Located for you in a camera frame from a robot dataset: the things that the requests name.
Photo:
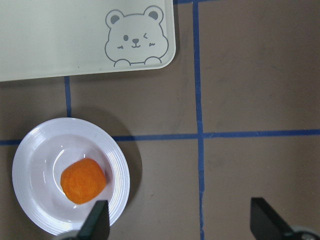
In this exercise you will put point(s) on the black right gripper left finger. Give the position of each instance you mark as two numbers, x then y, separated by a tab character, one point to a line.
97	224

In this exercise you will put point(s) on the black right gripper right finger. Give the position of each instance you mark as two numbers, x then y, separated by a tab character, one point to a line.
266	223

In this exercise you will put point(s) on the orange fruit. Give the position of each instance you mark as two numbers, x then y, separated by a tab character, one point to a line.
83	181

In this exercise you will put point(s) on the white round plate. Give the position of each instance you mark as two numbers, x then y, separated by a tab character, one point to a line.
45	152

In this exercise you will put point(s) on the cream bear tray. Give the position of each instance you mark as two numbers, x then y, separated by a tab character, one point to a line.
56	38

